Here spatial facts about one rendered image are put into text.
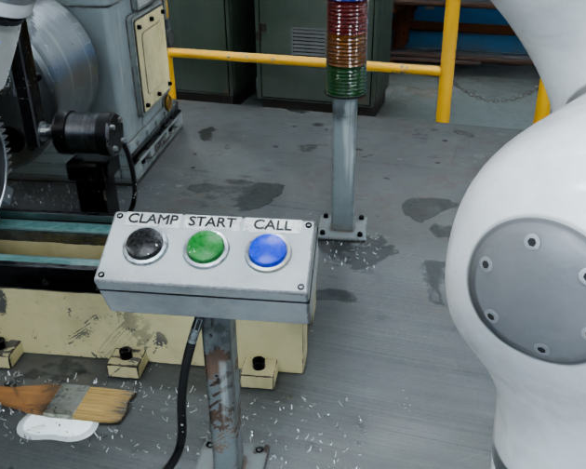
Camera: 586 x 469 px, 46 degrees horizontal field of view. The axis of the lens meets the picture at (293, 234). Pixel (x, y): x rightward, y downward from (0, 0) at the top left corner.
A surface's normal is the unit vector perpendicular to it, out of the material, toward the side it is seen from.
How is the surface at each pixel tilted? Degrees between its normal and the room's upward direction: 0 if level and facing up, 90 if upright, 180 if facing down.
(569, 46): 121
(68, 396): 0
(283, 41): 90
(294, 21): 90
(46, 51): 62
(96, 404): 2
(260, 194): 0
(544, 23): 141
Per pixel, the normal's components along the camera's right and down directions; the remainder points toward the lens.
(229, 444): -0.13, 0.47
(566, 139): -0.36, -0.80
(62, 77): 0.98, -0.09
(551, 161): -0.51, -0.58
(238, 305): -0.11, 0.81
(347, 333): -0.01, -0.88
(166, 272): -0.07, -0.58
